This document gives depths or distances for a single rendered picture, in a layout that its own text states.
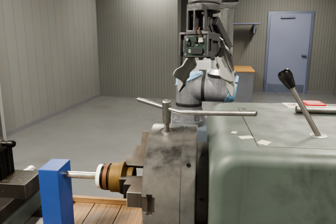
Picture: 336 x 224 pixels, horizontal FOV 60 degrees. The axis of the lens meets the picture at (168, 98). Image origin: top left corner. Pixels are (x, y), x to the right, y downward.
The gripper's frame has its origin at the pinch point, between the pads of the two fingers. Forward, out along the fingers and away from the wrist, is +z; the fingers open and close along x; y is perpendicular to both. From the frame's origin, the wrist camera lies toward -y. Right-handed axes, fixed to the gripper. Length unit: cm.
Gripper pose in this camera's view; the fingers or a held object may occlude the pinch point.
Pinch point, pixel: (205, 93)
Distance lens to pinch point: 70.6
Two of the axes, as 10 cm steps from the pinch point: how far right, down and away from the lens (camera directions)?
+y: -5.4, 1.0, -8.4
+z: -0.2, 9.9, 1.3
